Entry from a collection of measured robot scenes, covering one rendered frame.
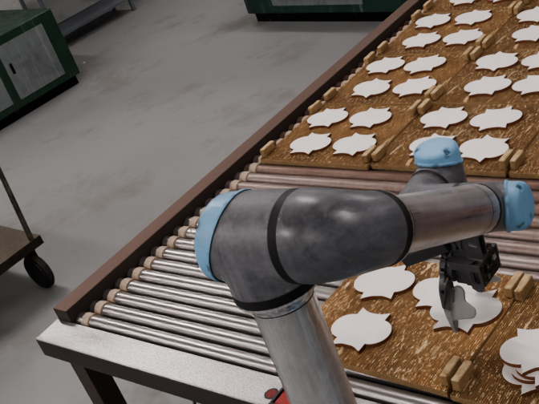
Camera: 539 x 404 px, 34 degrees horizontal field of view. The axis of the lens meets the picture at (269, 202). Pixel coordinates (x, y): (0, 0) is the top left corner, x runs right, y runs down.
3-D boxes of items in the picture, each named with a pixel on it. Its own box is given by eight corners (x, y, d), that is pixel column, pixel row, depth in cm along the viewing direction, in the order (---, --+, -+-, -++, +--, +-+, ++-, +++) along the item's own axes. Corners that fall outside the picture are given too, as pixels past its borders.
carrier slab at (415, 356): (448, 398, 164) (446, 392, 163) (285, 352, 192) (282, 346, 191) (531, 284, 184) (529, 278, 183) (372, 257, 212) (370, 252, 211)
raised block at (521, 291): (523, 302, 177) (520, 291, 176) (514, 300, 179) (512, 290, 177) (535, 284, 181) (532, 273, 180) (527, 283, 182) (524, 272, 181)
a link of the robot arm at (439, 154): (401, 159, 143) (422, 132, 149) (416, 215, 149) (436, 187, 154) (446, 160, 139) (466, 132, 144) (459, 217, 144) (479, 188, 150)
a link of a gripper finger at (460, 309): (472, 341, 153) (472, 289, 152) (441, 335, 157) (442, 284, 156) (480, 337, 156) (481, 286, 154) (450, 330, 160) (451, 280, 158)
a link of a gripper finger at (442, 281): (446, 312, 154) (447, 263, 153) (438, 310, 155) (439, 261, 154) (459, 306, 158) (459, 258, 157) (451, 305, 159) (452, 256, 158)
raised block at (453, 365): (449, 388, 164) (445, 377, 163) (440, 385, 165) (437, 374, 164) (464, 366, 167) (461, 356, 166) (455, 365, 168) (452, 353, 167)
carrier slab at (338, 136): (367, 170, 250) (363, 157, 248) (261, 163, 277) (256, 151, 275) (427, 110, 270) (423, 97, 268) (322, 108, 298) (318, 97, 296)
